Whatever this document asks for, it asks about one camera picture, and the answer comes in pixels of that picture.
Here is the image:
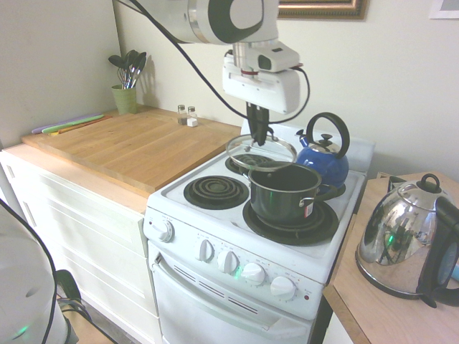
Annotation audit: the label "coloured flat mats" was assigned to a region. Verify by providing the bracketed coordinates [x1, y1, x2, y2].
[31, 113, 105, 135]

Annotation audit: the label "white oven door handle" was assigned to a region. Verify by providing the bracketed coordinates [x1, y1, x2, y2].
[151, 250, 285, 329]

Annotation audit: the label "green utensil cup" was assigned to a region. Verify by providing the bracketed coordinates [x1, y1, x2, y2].
[110, 84, 138, 116]

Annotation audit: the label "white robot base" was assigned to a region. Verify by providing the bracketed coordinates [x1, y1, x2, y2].
[0, 204, 70, 344]

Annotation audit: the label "blue whistling kettle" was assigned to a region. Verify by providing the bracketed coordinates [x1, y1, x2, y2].
[294, 111, 351, 186]

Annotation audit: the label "large wooden cutting board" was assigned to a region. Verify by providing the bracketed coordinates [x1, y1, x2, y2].
[21, 104, 242, 199]

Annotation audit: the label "white electric stove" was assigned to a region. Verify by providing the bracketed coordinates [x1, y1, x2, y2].
[143, 124, 376, 344]

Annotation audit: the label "glass pot lid black handle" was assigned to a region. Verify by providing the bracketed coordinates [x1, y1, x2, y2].
[225, 133, 299, 173]

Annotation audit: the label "black kitchen ladle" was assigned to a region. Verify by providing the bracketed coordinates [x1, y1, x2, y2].
[131, 51, 148, 89]

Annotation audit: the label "green kitchen knife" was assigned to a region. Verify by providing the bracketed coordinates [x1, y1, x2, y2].
[41, 115, 113, 135]

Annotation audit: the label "silver electric kettle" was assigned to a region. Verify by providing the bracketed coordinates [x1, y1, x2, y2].
[354, 173, 459, 310]

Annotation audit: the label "dark cooking pot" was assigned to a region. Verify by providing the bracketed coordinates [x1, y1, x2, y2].
[242, 162, 339, 227]

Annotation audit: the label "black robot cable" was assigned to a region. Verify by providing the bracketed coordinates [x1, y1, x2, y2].
[113, 0, 311, 125]

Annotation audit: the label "white kitchen cabinet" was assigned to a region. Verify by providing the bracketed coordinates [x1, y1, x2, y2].
[0, 143, 163, 344]

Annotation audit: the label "gold framed painting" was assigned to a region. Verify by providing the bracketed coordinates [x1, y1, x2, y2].
[277, 0, 370, 21]

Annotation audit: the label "red kitchen knife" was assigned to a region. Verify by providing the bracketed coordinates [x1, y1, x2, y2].
[57, 115, 113, 136]

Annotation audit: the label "white stove knob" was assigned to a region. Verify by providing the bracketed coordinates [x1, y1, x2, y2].
[269, 275, 297, 297]
[157, 219, 176, 244]
[198, 238, 216, 263]
[240, 262, 267, 287]
[217, 249, 240, 275]

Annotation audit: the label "black coil burner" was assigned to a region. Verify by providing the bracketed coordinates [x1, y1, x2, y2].
[224, 153, 278, 177]
[314, 180, 347, 197]
[183, 174, 250, 211]
[242, 198, 340, 247]

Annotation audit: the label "black kitchen spatula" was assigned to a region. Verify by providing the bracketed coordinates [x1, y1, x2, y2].
[123, 49, 140, 90]

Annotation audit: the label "large grey shapes paper print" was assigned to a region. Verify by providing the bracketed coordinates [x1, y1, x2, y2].
[428, 0, 459, 20]

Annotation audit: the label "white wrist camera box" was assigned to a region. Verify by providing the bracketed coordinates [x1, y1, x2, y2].
[224, 40, 306, 74]

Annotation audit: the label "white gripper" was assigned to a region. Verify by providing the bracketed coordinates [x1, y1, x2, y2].
[221, 64, 302, 148]

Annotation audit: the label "black kitchen spoon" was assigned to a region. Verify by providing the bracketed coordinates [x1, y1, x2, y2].
[108, 54, 127, 90]

